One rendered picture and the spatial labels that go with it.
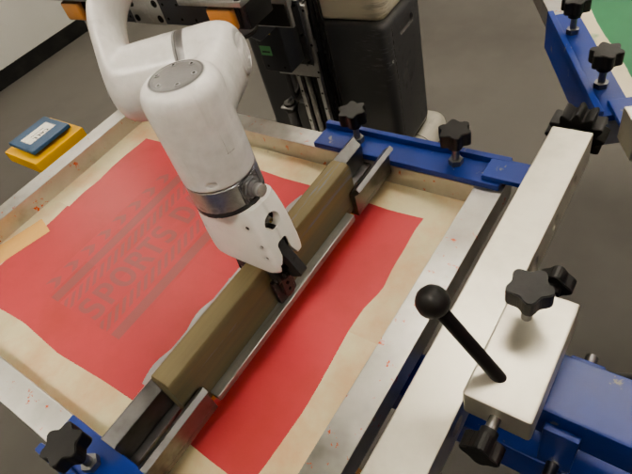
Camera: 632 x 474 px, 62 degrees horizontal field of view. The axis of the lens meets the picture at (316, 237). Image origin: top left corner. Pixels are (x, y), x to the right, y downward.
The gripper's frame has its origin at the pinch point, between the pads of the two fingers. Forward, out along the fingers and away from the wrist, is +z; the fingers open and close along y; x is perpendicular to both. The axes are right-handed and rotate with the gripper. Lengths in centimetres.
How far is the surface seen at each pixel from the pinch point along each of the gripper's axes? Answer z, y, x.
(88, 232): 5.9, 40.8, 2.4
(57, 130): 4, 73, -15
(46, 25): 81, 367, -158
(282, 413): 6.1, -8.4, 11.9
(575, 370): -2.4, -34.3, -2.2
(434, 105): 100, 64, -166
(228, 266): 6.0, 12.1, -2.1
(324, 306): 6.0, -4.9, -2.4
